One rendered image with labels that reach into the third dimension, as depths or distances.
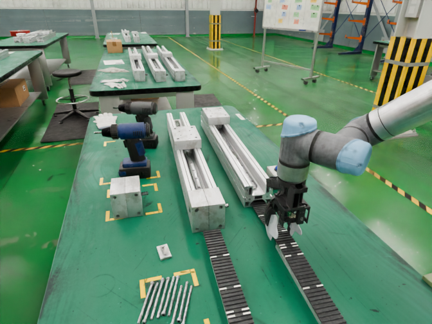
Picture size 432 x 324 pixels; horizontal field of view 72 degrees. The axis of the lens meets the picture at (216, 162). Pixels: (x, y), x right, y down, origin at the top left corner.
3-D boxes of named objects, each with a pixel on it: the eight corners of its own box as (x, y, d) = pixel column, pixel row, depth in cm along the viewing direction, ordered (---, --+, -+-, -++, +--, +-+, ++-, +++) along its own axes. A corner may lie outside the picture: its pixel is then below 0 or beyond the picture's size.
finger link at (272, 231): (267, 251, 80) (278, 224, 77) (260, 236, 85) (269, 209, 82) (278, 251, 81) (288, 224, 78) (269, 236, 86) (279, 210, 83)
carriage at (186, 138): (201, 153, 125) (201, 139, 121) (175, 156, 122) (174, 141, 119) (195, 139, 138) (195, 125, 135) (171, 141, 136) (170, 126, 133)
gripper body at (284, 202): (280, 229, 75) (286, 189, 70) (267, 209, 83) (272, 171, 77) (308, 225, 77) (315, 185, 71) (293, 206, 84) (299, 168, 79)
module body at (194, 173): (218, 211, 100) (218, 189, 96) (188, 215, 98) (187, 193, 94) (185, 126, 169) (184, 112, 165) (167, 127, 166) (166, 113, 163)
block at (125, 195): (150, 214, 98) (147, 189, 93) (114, 219, 95) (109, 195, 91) (148, 197, 106) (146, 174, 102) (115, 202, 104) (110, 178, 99)
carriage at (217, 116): (229, 128, 150) (229, 116, 147) (207, 130, 148) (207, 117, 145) (222, 118, 164) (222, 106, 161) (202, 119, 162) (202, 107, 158)
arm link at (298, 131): (312, 127, 62) (276, 119, 67) (305, 173, 68) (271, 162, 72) (326, 118, 68) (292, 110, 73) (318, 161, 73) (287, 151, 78)
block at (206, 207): (232, 227, 92) (233, 202, 88) (192, 233, 90) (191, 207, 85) (224, 209, 100) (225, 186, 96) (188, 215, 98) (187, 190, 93)
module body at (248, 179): (271, 204, 103) (273, 182, 100) (243, 207, 101) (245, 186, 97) (218, 124, 172) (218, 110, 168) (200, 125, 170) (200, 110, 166)
